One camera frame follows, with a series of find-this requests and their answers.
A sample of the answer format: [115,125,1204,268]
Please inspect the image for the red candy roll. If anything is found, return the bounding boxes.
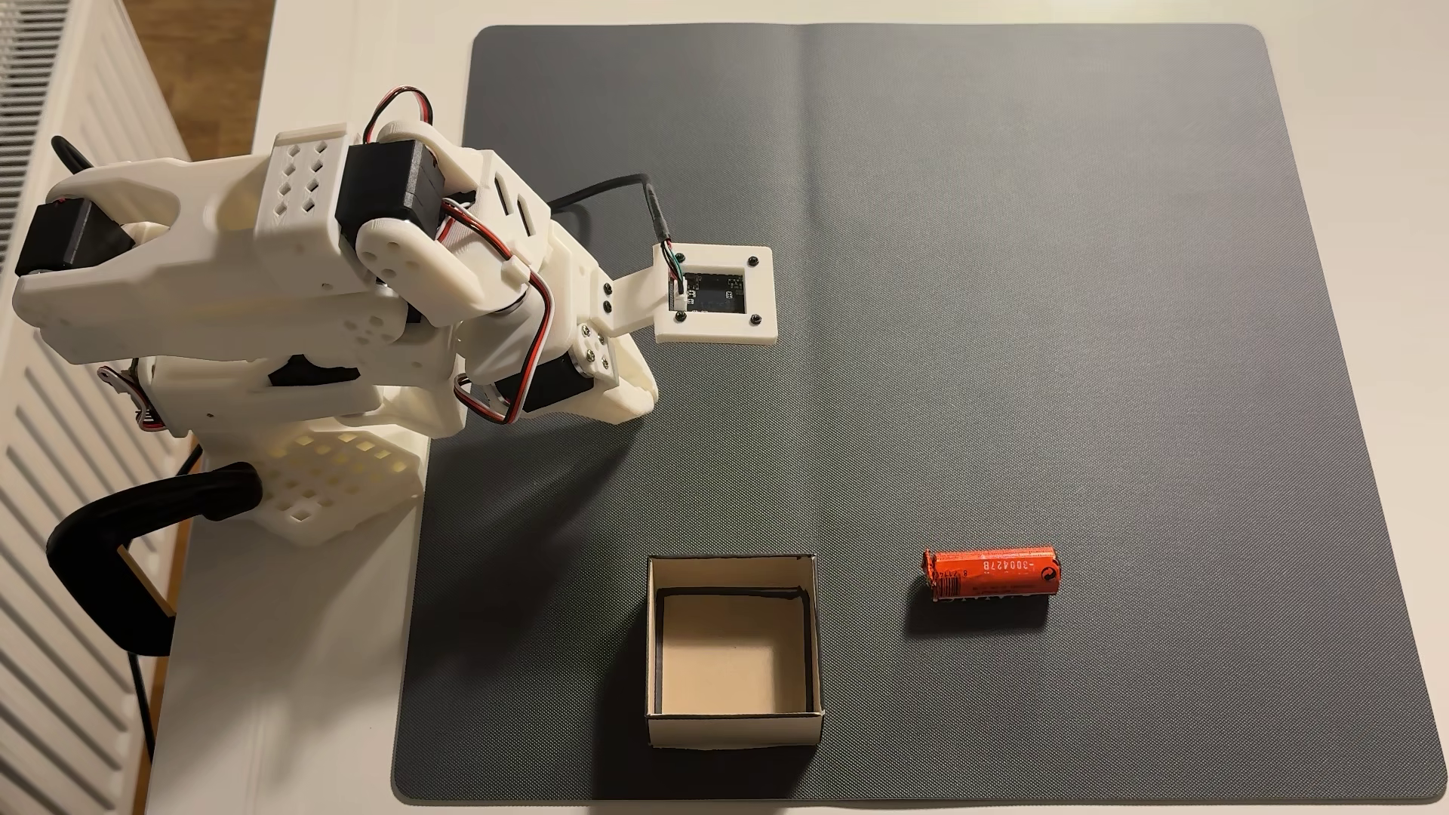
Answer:
[921,546,1063,604]

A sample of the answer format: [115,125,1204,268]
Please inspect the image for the small open cardboard box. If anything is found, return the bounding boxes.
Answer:
[645,552,826,752]

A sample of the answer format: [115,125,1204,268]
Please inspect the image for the grey textured mat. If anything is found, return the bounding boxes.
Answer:
[390,23,1449,808]

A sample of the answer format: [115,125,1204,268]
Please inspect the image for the black table clamp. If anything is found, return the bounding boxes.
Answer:
[45,460,265,659]

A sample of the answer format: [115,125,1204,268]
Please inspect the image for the white radiator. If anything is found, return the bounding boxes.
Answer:
[0,0,201,815]

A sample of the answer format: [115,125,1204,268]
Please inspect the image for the red and black servo wires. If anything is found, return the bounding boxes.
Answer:
[439,199,558,428]

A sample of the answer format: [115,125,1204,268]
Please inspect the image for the black camera cable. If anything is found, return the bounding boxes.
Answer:
[548,173,688,298]

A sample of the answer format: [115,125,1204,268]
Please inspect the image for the white square camera module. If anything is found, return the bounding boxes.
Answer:
[653,243,779,346]

